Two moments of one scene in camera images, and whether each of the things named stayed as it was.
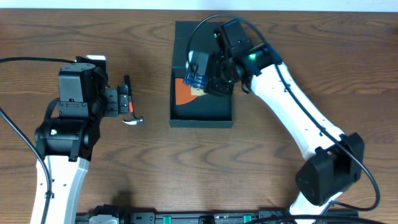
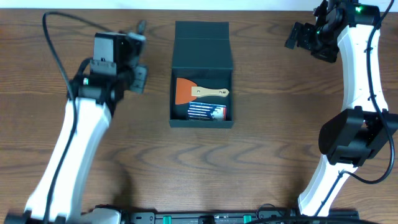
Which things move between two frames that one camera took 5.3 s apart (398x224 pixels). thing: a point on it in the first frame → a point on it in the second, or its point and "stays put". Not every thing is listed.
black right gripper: x=217 y=88 → x=306 y=29
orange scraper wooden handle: x=184 y=93 stays put
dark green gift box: x=205 y=111 stays put
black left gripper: x=112 y=101 → x=137 y=73
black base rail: x=237 y=218 stays put
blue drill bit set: x=199 y=81 → x=201 y=111
